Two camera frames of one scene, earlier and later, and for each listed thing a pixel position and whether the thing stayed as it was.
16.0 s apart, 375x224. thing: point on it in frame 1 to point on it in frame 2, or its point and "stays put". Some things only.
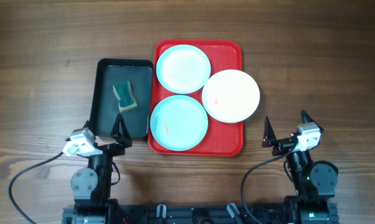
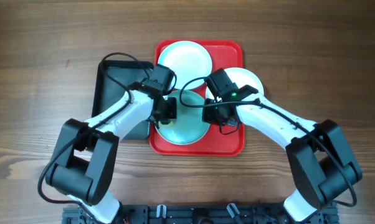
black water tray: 123,86 stays put
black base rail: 169,213 stays put
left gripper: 122,137 to 170,105
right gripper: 282,147 to 207,117
